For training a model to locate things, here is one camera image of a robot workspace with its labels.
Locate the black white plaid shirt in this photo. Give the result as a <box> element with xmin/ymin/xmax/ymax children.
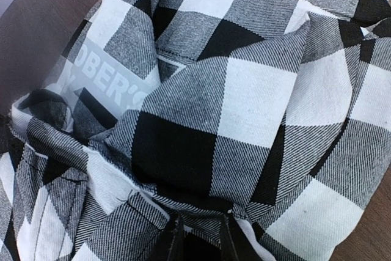
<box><xmin>1</xmin><ymin>0</ymin><xmax>390</xmax><ymax>260</ymax></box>

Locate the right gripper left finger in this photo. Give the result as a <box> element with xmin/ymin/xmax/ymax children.
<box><xmin>163</xmin><ymin>215</ymin><xmax>184</xmax><ymax>261</ymax></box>

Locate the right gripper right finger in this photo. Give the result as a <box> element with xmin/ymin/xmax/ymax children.
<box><xmin>220</xmin><ymin>214</ymin><xmax>243</xmax><ymax>261</ymax></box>

